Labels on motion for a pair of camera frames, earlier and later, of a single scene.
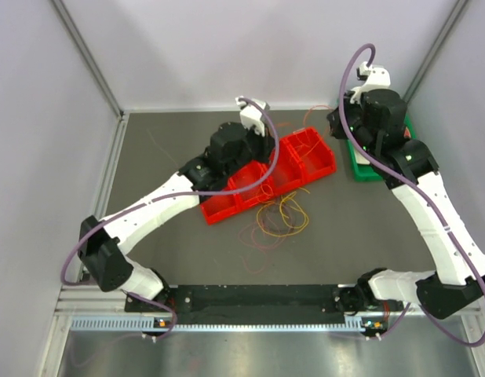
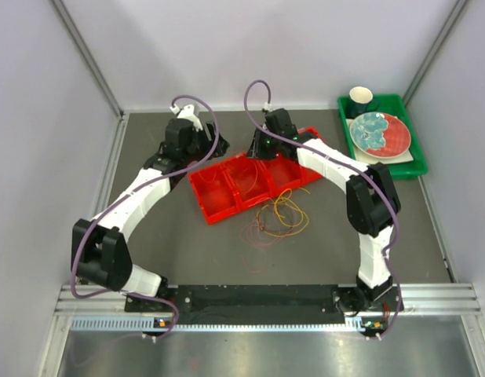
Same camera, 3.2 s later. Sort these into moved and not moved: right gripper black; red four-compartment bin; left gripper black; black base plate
Moved: right gripper black; left gripper black
Not moved: red four-compartment bin; black base plate
